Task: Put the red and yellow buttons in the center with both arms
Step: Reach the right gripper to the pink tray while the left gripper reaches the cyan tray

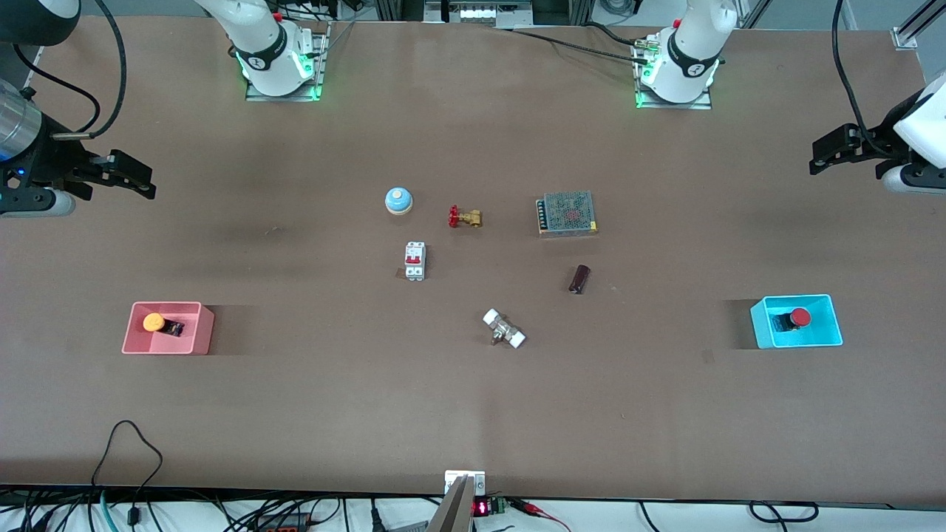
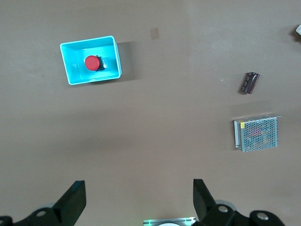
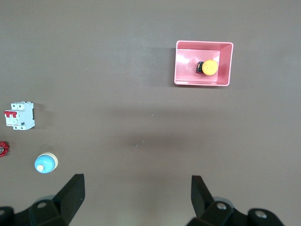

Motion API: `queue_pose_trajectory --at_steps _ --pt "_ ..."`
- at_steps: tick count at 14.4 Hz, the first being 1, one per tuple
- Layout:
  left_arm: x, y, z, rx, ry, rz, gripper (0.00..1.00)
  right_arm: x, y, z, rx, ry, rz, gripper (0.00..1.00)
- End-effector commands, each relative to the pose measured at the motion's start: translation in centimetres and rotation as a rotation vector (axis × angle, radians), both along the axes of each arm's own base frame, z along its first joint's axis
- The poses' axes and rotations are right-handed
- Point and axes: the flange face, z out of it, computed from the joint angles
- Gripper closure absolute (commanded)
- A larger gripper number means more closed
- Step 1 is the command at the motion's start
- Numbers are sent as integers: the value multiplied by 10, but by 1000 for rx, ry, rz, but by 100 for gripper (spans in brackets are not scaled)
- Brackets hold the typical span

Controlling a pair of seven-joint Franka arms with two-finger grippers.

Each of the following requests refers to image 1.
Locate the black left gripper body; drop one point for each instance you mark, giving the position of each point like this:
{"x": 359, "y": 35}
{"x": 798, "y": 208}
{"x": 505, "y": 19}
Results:
{"x": 876, "y": 142}

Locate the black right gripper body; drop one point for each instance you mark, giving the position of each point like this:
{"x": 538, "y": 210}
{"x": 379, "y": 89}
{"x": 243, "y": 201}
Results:
{"x": 50, "y": 159}

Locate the yellow push button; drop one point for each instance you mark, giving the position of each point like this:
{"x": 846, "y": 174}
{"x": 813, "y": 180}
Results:
{"x": 154, "y": 322}

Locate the red push button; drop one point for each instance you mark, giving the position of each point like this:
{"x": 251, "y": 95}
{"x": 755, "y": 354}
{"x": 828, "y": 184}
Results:
{"x": 799, "y": 318}

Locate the pink plastic bin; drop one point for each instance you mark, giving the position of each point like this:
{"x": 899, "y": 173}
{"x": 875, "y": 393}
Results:
{"x": 199, "y": 332}

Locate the cyan plastic bin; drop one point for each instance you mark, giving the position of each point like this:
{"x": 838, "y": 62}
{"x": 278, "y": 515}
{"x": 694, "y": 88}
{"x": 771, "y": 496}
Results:
{"x": 813, "y": 336}

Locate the blue dome bell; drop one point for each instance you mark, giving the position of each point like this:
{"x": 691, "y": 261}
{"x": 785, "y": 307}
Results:
{"x": 398, "y": 199}

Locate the metal mesh power supply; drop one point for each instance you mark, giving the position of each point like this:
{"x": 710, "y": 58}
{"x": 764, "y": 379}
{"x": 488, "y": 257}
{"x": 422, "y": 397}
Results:
{"x": 567, "y": 212}

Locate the dark brown cylinder capacitor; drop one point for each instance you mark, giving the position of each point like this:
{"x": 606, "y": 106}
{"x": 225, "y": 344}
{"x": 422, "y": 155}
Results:
{"x": 579, "y": 278}

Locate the white red circuit breaker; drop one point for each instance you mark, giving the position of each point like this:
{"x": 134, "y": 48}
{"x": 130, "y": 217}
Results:
{"x": 414, "y": 262}

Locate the metal fitting white ends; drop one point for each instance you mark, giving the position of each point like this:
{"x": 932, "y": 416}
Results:
{"x": 504, "y": 329}

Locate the red digit display module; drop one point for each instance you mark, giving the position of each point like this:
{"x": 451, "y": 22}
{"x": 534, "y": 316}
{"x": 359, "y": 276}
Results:
{"x": 488, "y": 507}

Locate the aluminium profile bracket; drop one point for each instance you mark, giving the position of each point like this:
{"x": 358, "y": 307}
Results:
{"x": 913, "y": 31}

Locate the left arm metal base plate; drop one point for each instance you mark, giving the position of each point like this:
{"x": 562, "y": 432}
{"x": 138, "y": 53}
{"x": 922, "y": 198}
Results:
{"x": 706, "y": 103}

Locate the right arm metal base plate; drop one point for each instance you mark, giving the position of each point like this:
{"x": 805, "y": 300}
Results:
{"x": 321, "y": 59}

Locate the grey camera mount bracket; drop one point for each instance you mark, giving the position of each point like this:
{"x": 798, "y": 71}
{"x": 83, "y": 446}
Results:
{"x": 458, "y": 506}

